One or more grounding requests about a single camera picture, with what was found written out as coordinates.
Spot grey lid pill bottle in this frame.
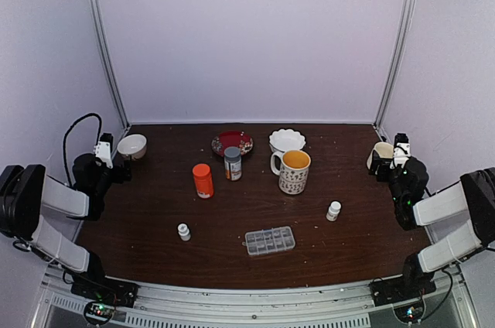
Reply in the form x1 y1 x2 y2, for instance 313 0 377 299
224 146 242 181

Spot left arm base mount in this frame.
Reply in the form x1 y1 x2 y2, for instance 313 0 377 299
70 279 138 308

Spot orange pill bottle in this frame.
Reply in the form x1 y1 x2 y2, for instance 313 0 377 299
193 163 214 199

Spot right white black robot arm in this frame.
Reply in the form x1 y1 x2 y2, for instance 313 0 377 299
369 157 494 299

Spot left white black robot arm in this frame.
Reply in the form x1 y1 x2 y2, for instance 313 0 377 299
1 153 131 300

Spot right aluminium frame post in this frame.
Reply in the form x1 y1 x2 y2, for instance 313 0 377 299
374 0 417 134

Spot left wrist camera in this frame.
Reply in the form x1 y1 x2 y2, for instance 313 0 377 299
94 133 113 169

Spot red patterned plate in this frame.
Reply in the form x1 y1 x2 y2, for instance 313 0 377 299
211 131 254 157

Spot white scalloped bowl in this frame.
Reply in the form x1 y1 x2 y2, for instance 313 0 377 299
269 128 306 152

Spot small white bottle left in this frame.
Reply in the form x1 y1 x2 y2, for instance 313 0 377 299
177 223 191 241

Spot left aluminium frame post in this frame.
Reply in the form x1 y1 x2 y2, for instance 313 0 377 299
88 0 131 131

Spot patterned mug yellow inside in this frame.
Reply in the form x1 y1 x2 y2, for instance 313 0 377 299
270 150 312 196

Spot small white bowl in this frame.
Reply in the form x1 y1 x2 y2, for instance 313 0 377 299
117 134 147 160

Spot cream ribbed mug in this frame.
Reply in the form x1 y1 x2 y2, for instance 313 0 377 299
366 142 394 175

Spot aluminium frame post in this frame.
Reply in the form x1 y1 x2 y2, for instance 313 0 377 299
88 0 131 131
374 0 417 134

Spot clear plastic pill organizer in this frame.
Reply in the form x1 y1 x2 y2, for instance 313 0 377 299
244 226 296 256

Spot front aluminium rail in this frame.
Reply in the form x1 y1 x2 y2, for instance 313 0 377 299
30 261 480 328

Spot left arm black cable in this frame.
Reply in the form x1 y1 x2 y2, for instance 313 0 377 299
63 112 104 186

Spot small white bottle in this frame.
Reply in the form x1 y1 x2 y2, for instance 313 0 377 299
326 201 342 221
177 223 191 241

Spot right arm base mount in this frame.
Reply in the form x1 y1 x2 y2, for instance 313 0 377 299
369 277 436 306

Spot small white bottle right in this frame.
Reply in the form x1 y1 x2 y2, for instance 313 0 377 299
326 201 342 221

